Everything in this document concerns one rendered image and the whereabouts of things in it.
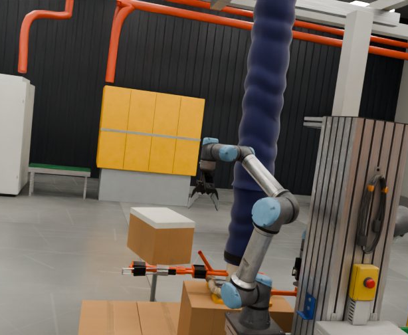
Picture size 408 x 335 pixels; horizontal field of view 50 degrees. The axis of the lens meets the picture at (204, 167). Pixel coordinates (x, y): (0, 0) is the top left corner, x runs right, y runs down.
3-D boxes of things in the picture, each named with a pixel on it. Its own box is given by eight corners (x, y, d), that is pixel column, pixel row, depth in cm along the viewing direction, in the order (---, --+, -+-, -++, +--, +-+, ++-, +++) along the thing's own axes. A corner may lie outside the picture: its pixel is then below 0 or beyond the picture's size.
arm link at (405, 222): (423, 231, 201) (323, 267, 217) (420, 226, 211) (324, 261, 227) (412, 208, 202) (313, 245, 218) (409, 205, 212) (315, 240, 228)
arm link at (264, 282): (274, 304, 204) (279, 276, 203) (256, 310, 196) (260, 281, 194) (256, 295, 213) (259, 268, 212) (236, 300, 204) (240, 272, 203)
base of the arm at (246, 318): (275, 330, 201) (278, 309, 200) (244, 330, 197) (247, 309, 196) (262, 315, 215) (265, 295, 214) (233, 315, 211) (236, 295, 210)
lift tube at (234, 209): (253, 256, 273) (276, 88, 263) (266, 268, 252) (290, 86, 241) (219, 254, 268) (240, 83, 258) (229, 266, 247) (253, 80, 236)
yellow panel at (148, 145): (183, 199, 1092) (195, 100, 1067) (192, 207, 1005) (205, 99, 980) (92, 193, 1032) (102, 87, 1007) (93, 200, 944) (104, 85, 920)
